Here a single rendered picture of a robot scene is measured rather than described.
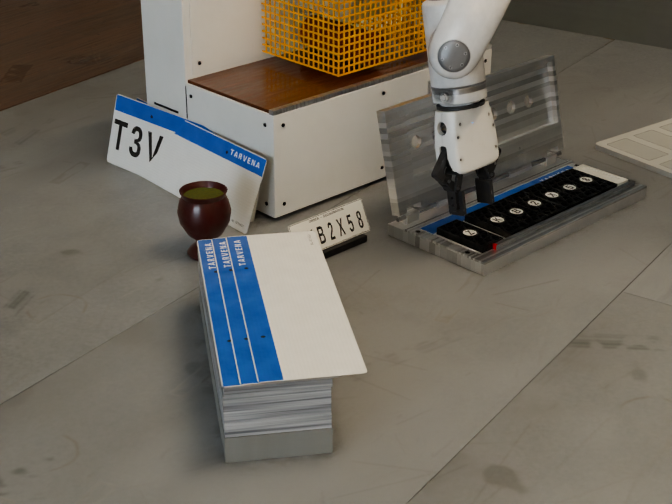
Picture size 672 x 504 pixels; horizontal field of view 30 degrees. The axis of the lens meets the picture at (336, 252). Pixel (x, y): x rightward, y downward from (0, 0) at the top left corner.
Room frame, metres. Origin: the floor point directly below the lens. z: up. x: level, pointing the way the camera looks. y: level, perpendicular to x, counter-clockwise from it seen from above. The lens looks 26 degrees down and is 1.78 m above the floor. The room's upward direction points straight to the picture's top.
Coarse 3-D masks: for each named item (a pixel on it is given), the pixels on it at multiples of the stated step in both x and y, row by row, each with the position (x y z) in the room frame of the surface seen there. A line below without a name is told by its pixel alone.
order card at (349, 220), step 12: (348, 204) 1.86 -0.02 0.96; (360, 204) 1.87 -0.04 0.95; (324, 216) 1.82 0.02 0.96; (336, 216) 1.83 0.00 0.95; (348, 216) 1.85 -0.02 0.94; (360, 216) 1.86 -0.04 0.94; (288, 228) 1.77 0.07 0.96; (300, 228) 1.78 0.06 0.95; (312, 228) 1.79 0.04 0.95; (324, 228) 1.81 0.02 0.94; (336, 228) 1.82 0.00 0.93; (348, 228) 1.83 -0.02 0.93; (360, 228) 1.85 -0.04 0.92; (324, 240) 1.80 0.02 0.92; (336, 240) 1.81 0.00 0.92
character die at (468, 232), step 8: (448, 224) 1.85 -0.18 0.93; (456, 224) 1.84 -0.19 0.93; (464, 224) 1.84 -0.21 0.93; (440, 232) 1.82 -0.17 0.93; (448, 232) 1.81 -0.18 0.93; (456, 232) 1.82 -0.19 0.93; (464, 232) 1.81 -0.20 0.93; (472, 232) 1.81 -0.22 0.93; (480, 232) 1.82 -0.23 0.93; (488, 232) 1.81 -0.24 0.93; (456, 240) 1.80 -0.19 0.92; (464, 240) 1.79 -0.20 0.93; (472, 240) 1.79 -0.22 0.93; (480, 240) 1.78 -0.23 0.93; (488, 240) 1.79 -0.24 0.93; (496, 240) 1.78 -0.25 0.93; (472, 248) 1.77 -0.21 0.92; (480, 248) 1.76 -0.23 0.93; (488, 248) 1.77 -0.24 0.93
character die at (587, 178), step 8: (560, 176) 2.05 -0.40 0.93; (568, 176) 2.05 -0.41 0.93; (576, 176) 2.05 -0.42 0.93; (584, 176) 2.05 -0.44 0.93; (592, 176) 2.05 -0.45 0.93; (584, 184) 2.02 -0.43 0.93; (592, 184) 2.01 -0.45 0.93; (600, 184) 2.01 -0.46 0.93; (608, 184) 2.02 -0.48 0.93; (616, 184) 2.01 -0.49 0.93
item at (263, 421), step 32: (224, 320) 1.39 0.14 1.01; (224, 352) 1.31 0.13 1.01; (224, 384) 1.24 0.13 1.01; (256, 384) 1.24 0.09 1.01; (288, 384) 1.25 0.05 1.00; (320, 384) 1.25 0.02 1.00; (224, 416) 1.23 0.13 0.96; (256, 416) 1.24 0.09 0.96; (288, 416) 1.25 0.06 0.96; (320, 416) 1.25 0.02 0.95; (224, 448) 1.23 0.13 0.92; (256, 448) 1.24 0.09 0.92; (288, 448) 1.24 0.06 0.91; (320, 448) 1.25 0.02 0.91
